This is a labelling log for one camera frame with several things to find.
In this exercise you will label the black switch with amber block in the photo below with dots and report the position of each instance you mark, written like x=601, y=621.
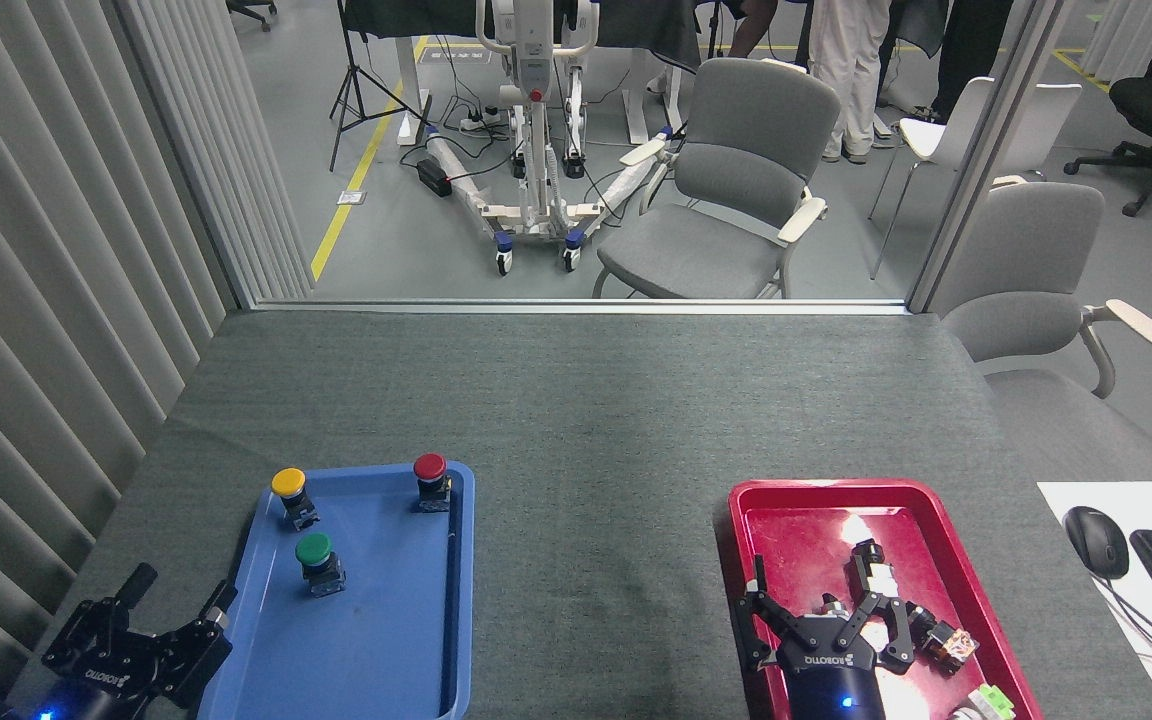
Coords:
x=951, y=645

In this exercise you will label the black tripod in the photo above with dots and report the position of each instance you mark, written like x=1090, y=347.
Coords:
x=351, y=90

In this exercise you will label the red plastic tray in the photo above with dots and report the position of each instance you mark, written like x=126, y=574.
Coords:
x=796, y=540

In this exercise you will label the green push button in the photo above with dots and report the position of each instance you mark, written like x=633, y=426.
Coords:
x=316, y=560

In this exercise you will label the white and green switch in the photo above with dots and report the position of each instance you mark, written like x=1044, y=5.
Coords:
x=986, y=703

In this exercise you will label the white power strip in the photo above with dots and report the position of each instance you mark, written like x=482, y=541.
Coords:
x=481, y=118

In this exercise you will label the person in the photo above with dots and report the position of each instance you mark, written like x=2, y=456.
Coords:
x=966, y=50
x=751, y=25

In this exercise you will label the black power adapter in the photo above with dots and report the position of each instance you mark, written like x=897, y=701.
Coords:
x=433, y=177

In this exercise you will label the yellow push button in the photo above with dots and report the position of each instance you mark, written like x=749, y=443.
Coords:
x=291, y=490

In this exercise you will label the black and white switch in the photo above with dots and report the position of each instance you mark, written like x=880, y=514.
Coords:
x=873, y=565

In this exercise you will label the grey armchair with beige armrests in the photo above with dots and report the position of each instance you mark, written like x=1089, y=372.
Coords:
x=736, y=170
x=1026, y=270

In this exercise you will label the white stand on wheels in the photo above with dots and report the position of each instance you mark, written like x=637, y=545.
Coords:
x=534, y=130

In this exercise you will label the black cloth covered table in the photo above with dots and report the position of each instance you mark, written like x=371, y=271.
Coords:
x=406, y=18

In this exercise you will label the blue plastic tray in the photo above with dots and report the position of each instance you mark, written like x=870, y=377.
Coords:
x=376, y=620

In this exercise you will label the white plastic chair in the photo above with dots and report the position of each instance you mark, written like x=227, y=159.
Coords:
x=951, y=130

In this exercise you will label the red push button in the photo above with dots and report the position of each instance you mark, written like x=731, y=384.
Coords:
x=430, y=475

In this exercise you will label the black computer mouse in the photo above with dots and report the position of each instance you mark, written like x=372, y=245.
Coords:
x=1096, y=540

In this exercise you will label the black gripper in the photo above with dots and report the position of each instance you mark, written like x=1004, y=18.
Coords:
x=826, y=670
x=106, y=690

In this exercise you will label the silver post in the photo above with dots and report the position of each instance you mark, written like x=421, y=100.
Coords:
x=986, y=150

